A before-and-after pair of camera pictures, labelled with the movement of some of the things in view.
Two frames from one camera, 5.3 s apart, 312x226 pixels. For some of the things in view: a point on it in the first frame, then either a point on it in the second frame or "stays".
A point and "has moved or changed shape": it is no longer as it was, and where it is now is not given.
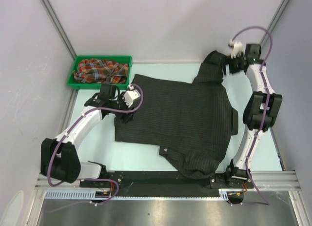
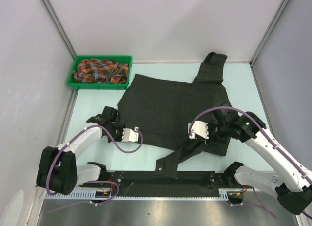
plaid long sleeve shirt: (98, 71) stays
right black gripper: (227, 60) -> (210, 125)
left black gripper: (125, 117) -> (120, 138)
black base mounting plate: (165, 183) stays
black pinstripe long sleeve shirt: (192, 123) has moved or changed shape
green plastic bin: (72, 84) stays
